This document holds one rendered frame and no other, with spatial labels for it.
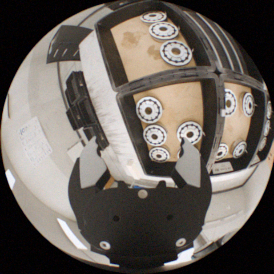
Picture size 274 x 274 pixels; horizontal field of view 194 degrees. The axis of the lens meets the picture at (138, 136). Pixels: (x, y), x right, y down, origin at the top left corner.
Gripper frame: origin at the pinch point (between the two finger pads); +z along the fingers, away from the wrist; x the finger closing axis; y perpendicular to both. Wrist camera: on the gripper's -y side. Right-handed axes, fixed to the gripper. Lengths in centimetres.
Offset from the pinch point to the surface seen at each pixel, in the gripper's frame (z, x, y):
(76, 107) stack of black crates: 101, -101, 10
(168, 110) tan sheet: 18.5, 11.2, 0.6
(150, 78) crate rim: 11.1, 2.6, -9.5
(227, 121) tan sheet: 8.7, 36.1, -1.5
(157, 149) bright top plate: 16.5, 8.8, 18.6
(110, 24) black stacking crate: 24, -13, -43
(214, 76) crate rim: 5.2, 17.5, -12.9
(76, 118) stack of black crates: 93, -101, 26
